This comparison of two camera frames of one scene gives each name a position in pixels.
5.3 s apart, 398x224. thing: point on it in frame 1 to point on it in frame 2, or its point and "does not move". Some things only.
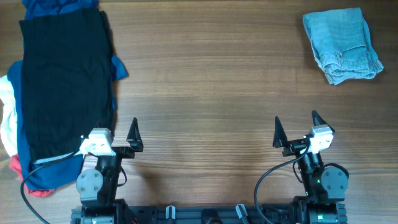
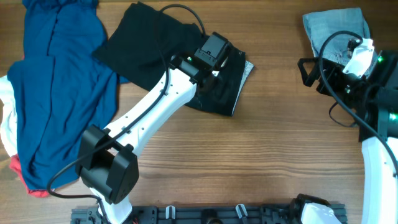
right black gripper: x=298 y=146 to x=325 y=78
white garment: x=9 y=126 does not move
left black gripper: x=121 y=150 to x=212 y=79
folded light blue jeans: x=342 y=42 does not move
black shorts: x=67 y=61 to x=148 y=42
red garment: x=14 y=163 does not move
